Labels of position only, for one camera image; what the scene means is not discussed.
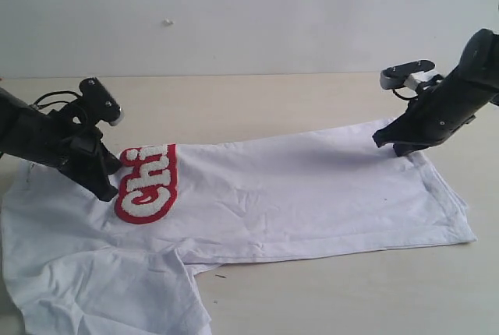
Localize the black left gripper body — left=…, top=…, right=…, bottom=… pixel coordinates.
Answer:
left=37, top=104, right=108, bottom=179

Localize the white t-shirt with red lettering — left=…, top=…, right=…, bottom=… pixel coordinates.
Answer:
left=1, top=120, right=475, bottom=334

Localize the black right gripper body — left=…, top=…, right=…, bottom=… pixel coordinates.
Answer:
left=403, top=79, right=478, bottom=146

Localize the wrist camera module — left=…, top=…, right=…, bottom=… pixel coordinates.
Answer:
left=79, top=77, right=123, bottom=126
left=380, top=59, right=444, bottom=91

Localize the black left camera cable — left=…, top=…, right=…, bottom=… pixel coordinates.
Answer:
left=30, top=91, right=85, bottom=112

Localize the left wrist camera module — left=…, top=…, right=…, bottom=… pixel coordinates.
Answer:
left=79, top=77, right=123, bottom=126

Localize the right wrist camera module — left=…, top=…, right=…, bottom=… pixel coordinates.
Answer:
left=380, top=59, right=444, bottom=91

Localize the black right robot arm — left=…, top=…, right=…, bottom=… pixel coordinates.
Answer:
left=373, top=28, right=498, bottom=157

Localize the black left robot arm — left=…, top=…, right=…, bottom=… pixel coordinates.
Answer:
left=1, top=79, right=122, bottom=202

